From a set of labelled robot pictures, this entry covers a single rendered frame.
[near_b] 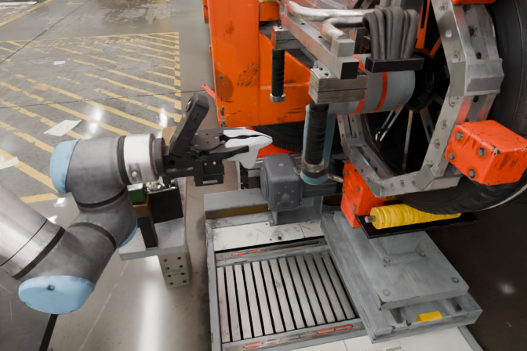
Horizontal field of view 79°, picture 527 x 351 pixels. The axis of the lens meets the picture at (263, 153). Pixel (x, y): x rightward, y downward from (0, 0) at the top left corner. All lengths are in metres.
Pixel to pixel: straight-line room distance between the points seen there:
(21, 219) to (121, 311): 0.89
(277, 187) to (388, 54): 0.76
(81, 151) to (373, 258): 0.96
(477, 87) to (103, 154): 0.61
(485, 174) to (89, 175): 0.63
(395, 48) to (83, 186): 0.56
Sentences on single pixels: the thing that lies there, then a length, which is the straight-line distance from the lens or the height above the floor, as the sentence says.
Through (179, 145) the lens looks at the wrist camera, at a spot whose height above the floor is 0.84.
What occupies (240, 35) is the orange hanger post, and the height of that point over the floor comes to 0.87.
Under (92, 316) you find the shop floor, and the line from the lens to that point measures 1.45.
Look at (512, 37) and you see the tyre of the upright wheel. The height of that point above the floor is 1.01.
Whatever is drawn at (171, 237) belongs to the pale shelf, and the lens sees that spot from 0.96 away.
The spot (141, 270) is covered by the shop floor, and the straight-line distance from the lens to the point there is 1.50.
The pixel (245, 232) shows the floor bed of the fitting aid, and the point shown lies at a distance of 1.44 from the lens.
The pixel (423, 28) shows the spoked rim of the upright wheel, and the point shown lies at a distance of 0.89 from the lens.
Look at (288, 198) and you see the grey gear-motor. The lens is 1.26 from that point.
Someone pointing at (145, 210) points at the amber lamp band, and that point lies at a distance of 0.84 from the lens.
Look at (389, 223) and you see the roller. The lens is 0.93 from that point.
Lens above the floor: 1.14
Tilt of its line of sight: 34 degrees down
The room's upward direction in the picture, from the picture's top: straight up
